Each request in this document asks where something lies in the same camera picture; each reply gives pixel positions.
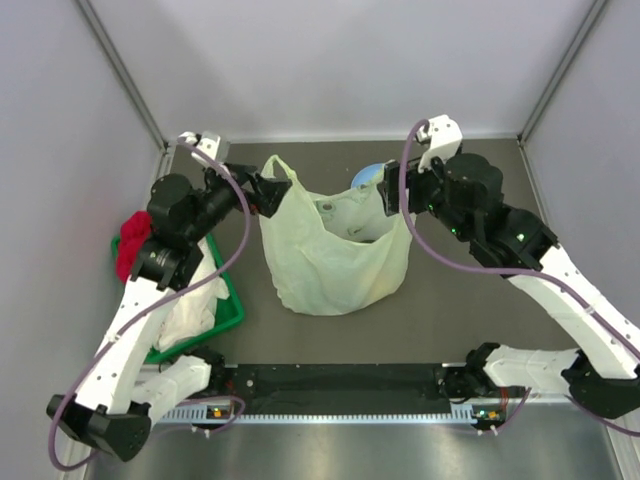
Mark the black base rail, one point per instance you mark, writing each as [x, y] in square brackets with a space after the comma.
[349, 389]

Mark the white cloth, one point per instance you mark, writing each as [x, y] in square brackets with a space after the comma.
[192, 315]

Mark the red cloth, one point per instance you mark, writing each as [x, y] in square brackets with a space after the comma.
[133, 234]

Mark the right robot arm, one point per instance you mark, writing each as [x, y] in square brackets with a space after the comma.
[600, 374]

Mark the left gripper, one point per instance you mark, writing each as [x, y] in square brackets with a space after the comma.
[267, 192]

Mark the blue round plate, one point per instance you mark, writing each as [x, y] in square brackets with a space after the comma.
[366, 174]

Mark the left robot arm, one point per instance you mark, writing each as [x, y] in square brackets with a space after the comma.
[106, 409]

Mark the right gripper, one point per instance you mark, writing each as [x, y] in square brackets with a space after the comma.
[420, 172]

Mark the light green plastic bag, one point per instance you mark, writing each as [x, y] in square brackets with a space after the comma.
[331, 255]

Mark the green plastic tray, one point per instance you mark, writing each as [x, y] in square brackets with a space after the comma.
[230, 313]

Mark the aluminium frame profile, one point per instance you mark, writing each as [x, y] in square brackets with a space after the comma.
[99, 32]

